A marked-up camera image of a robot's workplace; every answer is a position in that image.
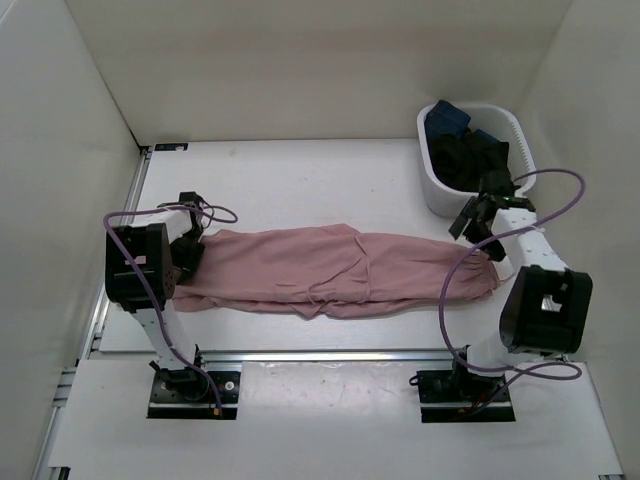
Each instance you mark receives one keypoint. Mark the pink trousers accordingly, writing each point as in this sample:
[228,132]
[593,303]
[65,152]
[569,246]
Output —
[333,270]

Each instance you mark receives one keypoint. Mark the blue folded garment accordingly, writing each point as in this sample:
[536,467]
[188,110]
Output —
[446,119]

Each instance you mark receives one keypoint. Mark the blue label sticker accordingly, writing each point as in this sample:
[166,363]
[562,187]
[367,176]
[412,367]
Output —
[171,147]

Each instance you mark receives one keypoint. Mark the left side aluminium rail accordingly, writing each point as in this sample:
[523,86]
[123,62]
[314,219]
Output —
[93,333]

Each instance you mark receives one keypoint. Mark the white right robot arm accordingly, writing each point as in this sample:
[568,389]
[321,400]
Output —
[546,309]

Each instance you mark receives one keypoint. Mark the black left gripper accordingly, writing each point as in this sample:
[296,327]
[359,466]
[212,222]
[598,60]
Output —
[187,264]

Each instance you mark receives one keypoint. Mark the white plastic basket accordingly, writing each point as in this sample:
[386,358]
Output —
[494,120]

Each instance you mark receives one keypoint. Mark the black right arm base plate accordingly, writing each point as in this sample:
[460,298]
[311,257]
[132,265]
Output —
[455,395]

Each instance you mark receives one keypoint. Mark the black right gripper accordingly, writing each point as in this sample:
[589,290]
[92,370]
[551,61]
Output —
[469,212]

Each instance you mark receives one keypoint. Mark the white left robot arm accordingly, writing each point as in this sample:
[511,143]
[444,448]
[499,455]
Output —
[148,253]

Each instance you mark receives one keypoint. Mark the black folded garment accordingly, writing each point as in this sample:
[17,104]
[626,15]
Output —
[461,164]

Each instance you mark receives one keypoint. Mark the aluminium table frame rail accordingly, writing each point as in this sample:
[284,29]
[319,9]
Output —
[327,356]

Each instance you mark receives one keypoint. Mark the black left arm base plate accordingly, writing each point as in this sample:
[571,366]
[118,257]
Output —
[187,395]

